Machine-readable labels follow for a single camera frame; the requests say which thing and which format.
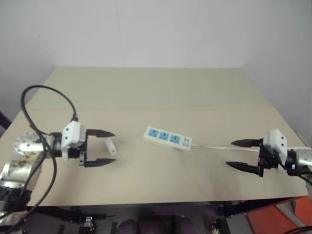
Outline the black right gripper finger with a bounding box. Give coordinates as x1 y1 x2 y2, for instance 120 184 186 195
231 138 263 149
225 161 259 175

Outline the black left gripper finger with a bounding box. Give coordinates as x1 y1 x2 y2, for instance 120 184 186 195
84 158 117 169
86 129 116 140

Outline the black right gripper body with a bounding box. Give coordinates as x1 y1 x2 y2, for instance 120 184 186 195
256 142 280 178

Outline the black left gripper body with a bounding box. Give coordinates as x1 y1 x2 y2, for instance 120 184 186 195
68 135 90 169

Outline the white cylindrical plug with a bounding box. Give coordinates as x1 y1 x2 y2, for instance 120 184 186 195
105 139 117 156

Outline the white power strip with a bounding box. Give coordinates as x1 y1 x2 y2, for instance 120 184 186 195
142 126 193 153

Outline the dark rounded shape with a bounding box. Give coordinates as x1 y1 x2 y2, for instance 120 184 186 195
116 218 141 234

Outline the black slanted bar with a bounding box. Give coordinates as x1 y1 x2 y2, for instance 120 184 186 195
0 110 12 135

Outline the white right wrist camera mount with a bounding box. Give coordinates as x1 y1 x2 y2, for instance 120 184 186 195
262 129 289 164

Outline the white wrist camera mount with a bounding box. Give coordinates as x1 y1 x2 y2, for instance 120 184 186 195
60 121 88 161
262 129 289 164

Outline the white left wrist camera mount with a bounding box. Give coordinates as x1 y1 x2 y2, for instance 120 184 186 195
60 121 88 161

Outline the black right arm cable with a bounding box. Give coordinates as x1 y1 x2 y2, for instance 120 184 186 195
277 162 312 186

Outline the orange bag with grey strap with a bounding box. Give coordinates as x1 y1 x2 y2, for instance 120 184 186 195
245 195 312 234

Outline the black table frame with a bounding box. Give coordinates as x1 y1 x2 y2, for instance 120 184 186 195
25 197 297 234

